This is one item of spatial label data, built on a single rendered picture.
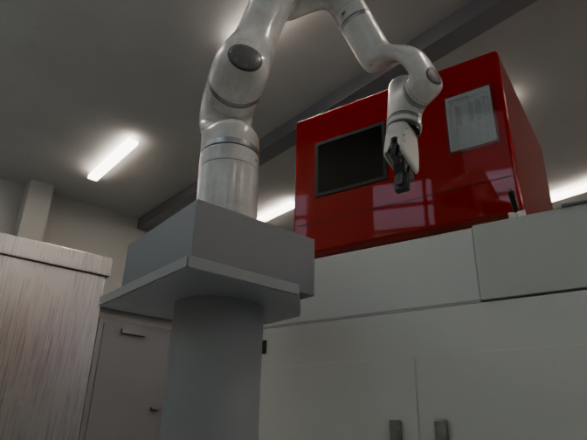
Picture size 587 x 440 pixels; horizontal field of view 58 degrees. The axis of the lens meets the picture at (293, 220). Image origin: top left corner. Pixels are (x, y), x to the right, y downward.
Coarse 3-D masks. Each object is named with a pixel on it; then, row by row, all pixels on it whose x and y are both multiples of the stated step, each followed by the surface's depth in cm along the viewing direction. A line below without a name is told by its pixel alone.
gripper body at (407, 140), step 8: (392, 128) 121; (400, 128) 120; (408, 128) 121; (416, 128) 123; (392, 136) 119; (400, 136) 118; (408, 136) 120; (416, 136) 125; (384, 144) 119; (400, 144) 116; (408, 144) 119; (416, 144) 123; (384, 152) 118; (400, 152) 118; (408, 152) 118; (416, 152) 122; (392, 160) 120; (408, 160) 118; (416, 160) 121; (392, 168) 121; (416, 168) 121
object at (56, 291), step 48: (0, 240) 362; (0, 288) 355; (48, 288) 375; (96, 288) 397; (0, 336) 347; (48, 336) 366; (0, 384) 339; (48, 384) 357; (0, 432) 331; (48, 432) 348
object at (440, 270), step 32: (352, 256) 112; (384, 256) 108; (416, 256) 104; (448, 256) 100; (320, 288) 114; (352, 288) 110; (384, 288) 105; (416, 288) 102; (448, 288) 98; (288, 320) 116
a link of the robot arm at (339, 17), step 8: (296, 0) 138; (304, 0) 137; (312, 0) 136; (320, 0) 136; (328, 0) 135; (336, 0) 135; (344, 0) 134; (352, 0) 133; (360, 0) 134; (296, 8) 138; (304, 8) 138; (312, 8) 137; (320, 8) 137; (328, 8) 137; (336, 8) 135; (344, 8) 134; (352, 8) 133; (360, 8) 133; (368, 8) 135; (288, 16) 139; (296, 16) 139; (336, 16) 136; (344, 16) 134
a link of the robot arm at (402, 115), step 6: (396, 114) 124; (402, 114) 123; (408, 114) 123; (414, 114) 123; (390, 120) 124; (396, 120) 123; (402, 120) 123; (408, 120) 123; (414, 120) 122; (420, 120) 124; (420, 126) 124; (420, 132) 125
